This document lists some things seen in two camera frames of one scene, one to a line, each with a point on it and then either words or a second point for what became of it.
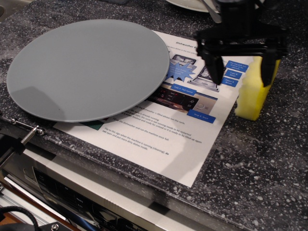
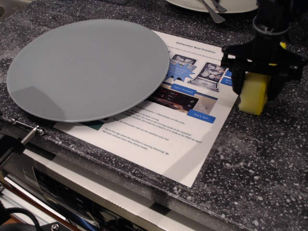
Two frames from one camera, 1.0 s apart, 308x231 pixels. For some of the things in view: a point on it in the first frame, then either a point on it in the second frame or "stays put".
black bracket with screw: (53, 226) stays put
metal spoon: (216, 16) stays put
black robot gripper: (240, 33) → (267, 53)
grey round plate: (83, 70) stays put
